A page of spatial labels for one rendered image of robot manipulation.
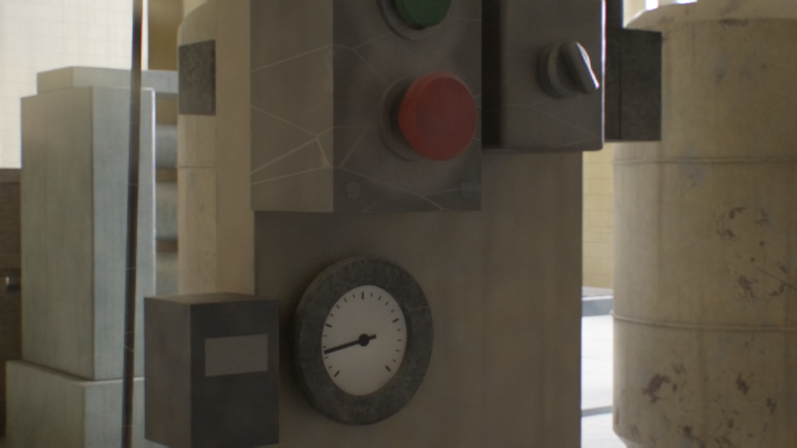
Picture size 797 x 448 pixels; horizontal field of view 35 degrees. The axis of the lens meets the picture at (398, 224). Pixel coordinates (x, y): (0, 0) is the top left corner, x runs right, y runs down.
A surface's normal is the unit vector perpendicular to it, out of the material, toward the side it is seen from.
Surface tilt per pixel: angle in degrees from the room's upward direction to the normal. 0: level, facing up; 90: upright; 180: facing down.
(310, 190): 90
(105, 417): 90
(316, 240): 90
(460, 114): 90
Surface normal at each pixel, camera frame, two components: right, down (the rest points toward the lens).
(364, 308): 0.60, 0.02
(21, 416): -0.80, 0.02
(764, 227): -0.07, 0.03
